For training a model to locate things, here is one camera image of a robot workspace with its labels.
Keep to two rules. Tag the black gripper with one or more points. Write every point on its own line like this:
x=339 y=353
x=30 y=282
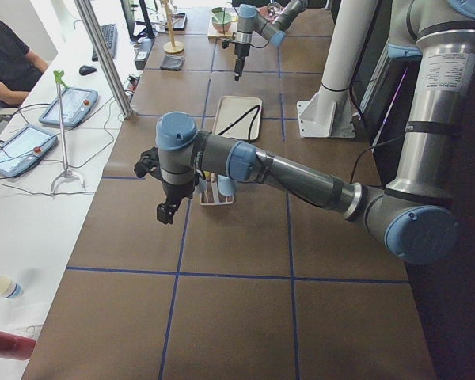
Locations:
x=174 y=192
x=241 y=51

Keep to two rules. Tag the beige rabbit tray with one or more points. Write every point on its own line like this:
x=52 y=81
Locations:
x=238 y=117

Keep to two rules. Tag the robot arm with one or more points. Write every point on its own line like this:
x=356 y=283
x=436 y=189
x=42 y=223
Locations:
x=250 y=20
x=411 y=214

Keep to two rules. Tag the blue cup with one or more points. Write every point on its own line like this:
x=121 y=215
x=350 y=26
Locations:
x=226 y=186

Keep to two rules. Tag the paper cup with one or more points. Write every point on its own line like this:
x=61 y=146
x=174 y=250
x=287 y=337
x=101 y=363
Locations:
x=9 y=288

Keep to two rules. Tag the wooden cutting board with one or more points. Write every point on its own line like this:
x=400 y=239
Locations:
x=211 y=33

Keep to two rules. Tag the green bowl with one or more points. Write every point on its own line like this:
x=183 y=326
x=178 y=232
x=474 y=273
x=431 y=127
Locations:
x=221 y=22

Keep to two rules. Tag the wooden mug tree stand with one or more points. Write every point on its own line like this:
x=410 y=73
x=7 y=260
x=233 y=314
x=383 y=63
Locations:
x=173 y=46

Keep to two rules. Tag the grey folded cloth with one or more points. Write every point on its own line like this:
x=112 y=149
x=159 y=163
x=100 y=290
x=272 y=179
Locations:
x=172 y=63

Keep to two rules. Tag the black keyboard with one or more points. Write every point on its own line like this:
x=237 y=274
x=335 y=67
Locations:
x=110 y=35

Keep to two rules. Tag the teach pendant far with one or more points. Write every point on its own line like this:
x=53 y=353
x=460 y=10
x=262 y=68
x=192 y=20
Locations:
x=76 y=103

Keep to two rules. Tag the teach pendant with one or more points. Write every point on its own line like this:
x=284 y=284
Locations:
x=25 y=150
x=76 y=103

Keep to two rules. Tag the computer mouse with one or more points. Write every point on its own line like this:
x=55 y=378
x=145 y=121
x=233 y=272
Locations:
x=86 y=70

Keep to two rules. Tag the teach pendant near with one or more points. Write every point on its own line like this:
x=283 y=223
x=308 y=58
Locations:
x=25 y=150

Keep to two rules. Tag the green tipped metal stand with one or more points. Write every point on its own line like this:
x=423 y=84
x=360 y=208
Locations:
x=67 y=175

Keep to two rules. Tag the seated person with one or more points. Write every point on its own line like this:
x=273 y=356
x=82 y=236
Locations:
x=20 y=67

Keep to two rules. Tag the red bottle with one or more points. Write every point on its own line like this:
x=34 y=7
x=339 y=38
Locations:
x=16 y=347

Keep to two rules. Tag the white wire cup rack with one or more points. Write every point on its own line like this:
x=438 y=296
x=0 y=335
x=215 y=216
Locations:
x=210 y=196

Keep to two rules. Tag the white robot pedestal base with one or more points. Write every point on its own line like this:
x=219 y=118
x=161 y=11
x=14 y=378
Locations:
x=328 y=114

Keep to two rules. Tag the aluminium frame post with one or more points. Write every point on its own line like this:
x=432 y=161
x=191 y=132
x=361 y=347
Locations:
x=93 y=29

